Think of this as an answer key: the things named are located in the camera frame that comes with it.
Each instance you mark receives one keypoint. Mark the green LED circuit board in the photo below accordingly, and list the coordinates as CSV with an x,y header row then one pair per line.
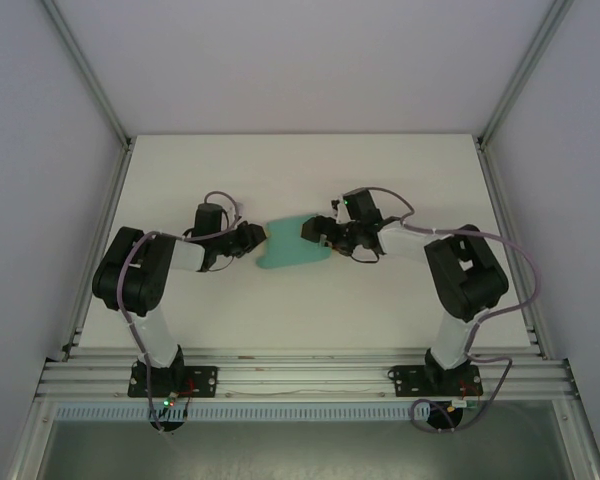
x,y
169,400

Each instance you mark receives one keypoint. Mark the aluminium side rail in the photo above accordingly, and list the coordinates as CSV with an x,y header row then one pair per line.
x,y
512,240
100,240

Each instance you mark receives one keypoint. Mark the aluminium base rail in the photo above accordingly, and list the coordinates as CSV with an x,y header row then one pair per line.
x,y
300,372

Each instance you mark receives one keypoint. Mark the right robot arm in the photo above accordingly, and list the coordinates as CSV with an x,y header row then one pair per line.
x,y
465,280

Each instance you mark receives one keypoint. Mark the aluminium frame post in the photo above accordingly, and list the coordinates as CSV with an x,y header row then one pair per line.
x,y
525,70
87,75

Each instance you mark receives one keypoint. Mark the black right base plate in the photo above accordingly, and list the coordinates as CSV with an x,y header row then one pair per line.
x,y
405,380

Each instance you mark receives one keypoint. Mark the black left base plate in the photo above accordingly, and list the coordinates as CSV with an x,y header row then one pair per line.
x,y
200,381

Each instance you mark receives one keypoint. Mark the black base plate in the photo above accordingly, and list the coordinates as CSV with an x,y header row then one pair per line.
x,y
200,381
405,380

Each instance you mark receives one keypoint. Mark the small circuit board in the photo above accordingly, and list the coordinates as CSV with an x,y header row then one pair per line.
x,y
462,403

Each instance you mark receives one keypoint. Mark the teal green cloth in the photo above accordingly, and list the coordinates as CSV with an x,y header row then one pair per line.
x,y
292,245

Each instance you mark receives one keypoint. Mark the grey metal sheet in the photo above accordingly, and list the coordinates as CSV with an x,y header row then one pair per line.
x,y
300,452

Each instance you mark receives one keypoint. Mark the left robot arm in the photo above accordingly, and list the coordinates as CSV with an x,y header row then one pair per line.
x,y
145,280

